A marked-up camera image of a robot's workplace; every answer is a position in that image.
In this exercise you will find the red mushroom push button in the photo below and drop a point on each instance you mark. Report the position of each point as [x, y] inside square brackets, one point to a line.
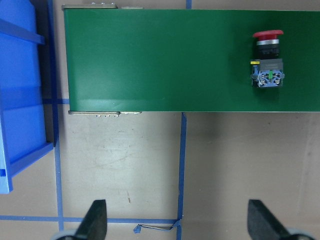
[267, 70]

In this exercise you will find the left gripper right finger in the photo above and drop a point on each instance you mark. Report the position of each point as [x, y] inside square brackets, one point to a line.
[262, 224]

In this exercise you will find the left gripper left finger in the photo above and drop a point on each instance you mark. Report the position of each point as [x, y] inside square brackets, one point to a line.
[94, 224]

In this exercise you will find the green conveyor belt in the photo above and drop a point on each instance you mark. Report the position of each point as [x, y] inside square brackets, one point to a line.
[187, 60]

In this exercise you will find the blue bin with buttons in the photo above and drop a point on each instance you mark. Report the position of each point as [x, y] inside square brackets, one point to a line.
[22, 123]

